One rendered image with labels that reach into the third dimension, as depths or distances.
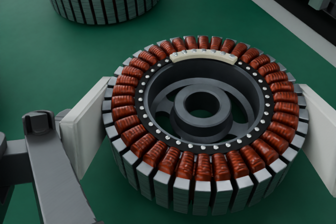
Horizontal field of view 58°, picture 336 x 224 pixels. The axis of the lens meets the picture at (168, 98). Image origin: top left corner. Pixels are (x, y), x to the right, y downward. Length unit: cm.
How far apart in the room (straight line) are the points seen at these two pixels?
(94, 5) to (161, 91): 11
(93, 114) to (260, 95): 9
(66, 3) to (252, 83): 18
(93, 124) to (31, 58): 13
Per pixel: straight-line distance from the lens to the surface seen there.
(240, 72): 19
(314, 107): 17
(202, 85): 18
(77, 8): 28
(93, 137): 16
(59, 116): 16
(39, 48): 28
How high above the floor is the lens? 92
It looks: 50 degrees down
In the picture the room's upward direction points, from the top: 2 degrees counter-clockwise
